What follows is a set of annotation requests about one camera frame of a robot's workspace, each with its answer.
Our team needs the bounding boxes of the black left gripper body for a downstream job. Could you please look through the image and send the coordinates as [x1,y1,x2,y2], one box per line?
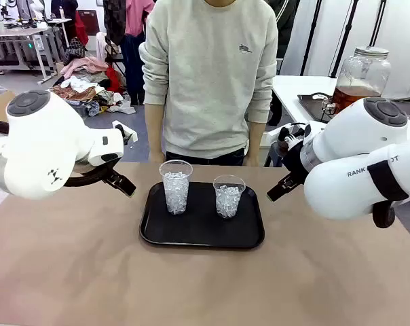
[104,158,124,177]

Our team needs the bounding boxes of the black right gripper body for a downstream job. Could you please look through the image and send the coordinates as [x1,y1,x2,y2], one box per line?
[281,139,310,179]

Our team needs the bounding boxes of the tall clear iced cup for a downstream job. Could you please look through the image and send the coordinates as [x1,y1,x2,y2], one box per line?
[159,159,194,216]

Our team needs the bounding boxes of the short clear iced cup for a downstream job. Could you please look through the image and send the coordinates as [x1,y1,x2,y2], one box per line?
[212,175,247,220]

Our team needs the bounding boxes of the person's right forearm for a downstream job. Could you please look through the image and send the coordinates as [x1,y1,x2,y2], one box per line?
[146,101,167,156]

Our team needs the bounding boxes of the person's left forearm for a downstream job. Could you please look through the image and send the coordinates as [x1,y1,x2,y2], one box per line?
[246,120,268,159]

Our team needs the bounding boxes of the glass drink dispenser jar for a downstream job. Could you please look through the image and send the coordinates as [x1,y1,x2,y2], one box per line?
[331,46,392,115]

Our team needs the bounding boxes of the dark tray under dispenser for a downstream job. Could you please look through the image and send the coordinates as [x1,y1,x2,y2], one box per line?
[297,93,337,124]

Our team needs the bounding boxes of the person's dark trousers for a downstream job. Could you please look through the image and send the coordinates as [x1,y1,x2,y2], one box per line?
[166,147,247,167]

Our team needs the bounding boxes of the white side table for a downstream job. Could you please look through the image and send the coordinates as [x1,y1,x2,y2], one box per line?
[272,75,410,137]

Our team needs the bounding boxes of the black plastic serving tray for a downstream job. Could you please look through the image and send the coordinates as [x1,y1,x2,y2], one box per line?
[139,181,265,251]

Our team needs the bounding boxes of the brown patterned cloth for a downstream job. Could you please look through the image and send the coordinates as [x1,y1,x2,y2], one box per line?
[50,84,106,103]

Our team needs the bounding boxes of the red crumpled cloth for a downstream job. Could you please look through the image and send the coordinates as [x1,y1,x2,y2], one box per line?
[105,64,125,94]

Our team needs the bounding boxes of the white crumpled cloth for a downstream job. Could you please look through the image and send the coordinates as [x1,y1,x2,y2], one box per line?
[60,75,98,93]

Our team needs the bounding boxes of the dark blue hanging trousers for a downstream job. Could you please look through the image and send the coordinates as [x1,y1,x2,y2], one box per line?
[119,33,147,106]

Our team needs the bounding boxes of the pink crumpled cloth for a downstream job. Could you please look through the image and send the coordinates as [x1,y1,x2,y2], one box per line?
[60,56,109,81]

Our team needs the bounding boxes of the person's grey sweatshirt torso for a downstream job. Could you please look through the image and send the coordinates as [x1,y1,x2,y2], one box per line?
[138,0,279,160]

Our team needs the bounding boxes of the black tripod pole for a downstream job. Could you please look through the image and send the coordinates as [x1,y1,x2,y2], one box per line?
[299,0,323,77]
[369,0,388,48]
[330,0,359,79]

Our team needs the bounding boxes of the figure in dark striped jacket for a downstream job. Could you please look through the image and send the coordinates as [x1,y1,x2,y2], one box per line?
[268,0,299,74]

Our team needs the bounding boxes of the red hanging garment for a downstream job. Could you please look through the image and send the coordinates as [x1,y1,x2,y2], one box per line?
[73,10,90,47]

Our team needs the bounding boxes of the dark patterned hanging coat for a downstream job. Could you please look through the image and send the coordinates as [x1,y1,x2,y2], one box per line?
[102,0,127,46]

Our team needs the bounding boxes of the pink hanging shirt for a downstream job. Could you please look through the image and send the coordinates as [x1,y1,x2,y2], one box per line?
[125,0,157,37]

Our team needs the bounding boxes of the grey background desk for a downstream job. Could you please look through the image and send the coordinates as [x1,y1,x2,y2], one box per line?
[0,26,56,85]

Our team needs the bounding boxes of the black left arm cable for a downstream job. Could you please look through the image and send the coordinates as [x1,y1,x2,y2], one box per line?
[0,118,111,188]

